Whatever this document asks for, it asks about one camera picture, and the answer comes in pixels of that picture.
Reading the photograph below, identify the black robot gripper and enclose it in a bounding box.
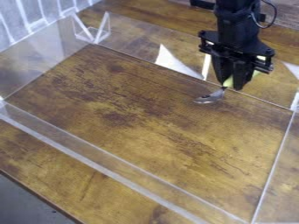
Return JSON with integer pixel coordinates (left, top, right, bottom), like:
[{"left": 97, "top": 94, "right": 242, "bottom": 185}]
[{"left": 199, "top": 8, "right": 276, "bottom": 90}]

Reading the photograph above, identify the green handled metal spoon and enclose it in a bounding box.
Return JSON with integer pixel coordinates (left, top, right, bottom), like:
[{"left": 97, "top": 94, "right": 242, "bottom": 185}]
[{"left": 193, "top": 55, "right": 268, "bottom": 105}]

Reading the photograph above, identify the black bar in background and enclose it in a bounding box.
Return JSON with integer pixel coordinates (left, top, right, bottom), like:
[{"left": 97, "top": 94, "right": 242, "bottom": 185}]
[{"left": 190, "top": 0, "right": 268, "bottom": 22}]

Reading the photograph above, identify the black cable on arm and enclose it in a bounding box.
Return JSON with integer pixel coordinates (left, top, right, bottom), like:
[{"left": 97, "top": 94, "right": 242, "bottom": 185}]
[{"left": 249, "top": 0, "right": 278, "bottom": 30}]

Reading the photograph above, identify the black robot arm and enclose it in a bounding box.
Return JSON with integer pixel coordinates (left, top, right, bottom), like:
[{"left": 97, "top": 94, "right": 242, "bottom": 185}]
[{"left": 199, "top": 0, "right": 276, "bottom": 90}]

